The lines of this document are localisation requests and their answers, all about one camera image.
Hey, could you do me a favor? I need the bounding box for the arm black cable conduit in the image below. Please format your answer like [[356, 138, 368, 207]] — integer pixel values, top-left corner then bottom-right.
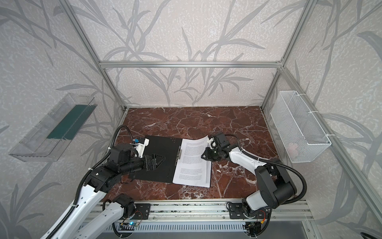
[[44, 124, 135, 239], [223, 133, 307, 205]]

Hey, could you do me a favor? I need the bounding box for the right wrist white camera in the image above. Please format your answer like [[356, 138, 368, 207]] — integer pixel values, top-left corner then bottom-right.
[[208, 137, 216, 149]]

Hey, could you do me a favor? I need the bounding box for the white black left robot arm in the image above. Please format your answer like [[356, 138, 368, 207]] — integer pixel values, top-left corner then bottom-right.
[[43, 144, 166, 239]]

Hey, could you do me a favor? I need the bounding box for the white black file folder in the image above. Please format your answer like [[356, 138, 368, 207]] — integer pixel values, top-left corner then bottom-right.
[[128, 135, 213, 188]]

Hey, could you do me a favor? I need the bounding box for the white wire mesh basket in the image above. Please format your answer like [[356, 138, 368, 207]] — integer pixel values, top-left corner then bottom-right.
[[270, 91, 331, 163]]

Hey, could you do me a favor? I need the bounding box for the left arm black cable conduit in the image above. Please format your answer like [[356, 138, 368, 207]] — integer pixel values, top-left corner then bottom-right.
[[44, 124, 135, 239]]

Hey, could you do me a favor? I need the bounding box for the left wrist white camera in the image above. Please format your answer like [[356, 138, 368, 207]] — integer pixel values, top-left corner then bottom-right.
[[132, 137, 149, 158]]

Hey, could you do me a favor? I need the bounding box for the aluminium cage frame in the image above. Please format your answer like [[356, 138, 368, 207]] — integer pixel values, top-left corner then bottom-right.
[[59, 1, 382, 221]]

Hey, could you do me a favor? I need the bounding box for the wrist white camera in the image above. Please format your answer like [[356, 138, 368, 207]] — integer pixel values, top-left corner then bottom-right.
[[208, 137, 216, 149], [132, 137, 149, 158]]

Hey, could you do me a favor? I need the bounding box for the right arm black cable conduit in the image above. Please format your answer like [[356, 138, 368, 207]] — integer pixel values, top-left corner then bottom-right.
[[223, 133, 307, 205]]

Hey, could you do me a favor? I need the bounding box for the clear plastic wall tray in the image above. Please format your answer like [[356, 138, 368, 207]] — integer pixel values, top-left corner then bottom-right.
[[9, 93, 97, 162]]

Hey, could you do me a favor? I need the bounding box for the green circuit board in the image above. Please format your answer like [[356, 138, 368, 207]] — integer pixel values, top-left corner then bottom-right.
[[118, 222, 140, 231]]

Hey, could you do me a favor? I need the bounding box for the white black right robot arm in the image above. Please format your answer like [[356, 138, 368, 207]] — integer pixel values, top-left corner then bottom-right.
[[201, 132, 307, 217]]

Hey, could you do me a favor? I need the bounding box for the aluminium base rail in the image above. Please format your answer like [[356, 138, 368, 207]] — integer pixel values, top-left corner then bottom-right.
[[135, 199, 314, 223]]

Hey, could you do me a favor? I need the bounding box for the printed paper sheet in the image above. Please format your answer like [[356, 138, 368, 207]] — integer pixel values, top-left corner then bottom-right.
[[172, 136, 211, 188]]

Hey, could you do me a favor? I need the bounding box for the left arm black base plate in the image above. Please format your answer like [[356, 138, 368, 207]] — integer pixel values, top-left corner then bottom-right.
[[129, 203, 151, 220]]

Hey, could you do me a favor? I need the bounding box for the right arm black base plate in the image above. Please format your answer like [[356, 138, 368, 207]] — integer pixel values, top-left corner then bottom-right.
[[226, 202, 269, 221]]

